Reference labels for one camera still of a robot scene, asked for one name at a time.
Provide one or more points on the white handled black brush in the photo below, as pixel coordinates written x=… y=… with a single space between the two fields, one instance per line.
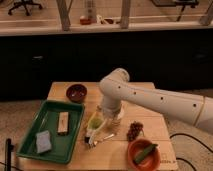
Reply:
x=91 y=134

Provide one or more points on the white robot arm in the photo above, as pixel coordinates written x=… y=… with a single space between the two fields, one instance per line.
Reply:
x=195 y=110

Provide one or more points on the white paper cup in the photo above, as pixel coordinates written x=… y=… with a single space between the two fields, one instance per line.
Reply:
x=117 y=119

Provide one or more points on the dark red bowl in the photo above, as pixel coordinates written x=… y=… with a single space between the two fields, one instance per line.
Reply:
x=76 y=93

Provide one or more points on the brown grape bunch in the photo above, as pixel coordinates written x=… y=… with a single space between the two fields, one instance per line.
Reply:
x=134 y=131

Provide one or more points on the wooden block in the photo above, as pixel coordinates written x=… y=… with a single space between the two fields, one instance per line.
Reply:
x=63 y=122

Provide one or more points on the red object on shelf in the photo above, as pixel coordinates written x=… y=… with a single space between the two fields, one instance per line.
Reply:
x=84 y=21

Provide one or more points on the green cucumber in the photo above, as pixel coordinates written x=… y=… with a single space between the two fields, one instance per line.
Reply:
x=142 y=155

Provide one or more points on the grey blue sponge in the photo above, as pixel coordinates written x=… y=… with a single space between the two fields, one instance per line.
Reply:
x=43 y=142

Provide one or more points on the orange clay bowl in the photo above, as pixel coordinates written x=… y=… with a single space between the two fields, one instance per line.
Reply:
x=150 y=163

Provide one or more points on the black office chair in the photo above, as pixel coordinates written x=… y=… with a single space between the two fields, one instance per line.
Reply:
x=24 y=3

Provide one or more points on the black stand post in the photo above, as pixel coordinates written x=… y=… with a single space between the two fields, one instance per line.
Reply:
x=8 y=150

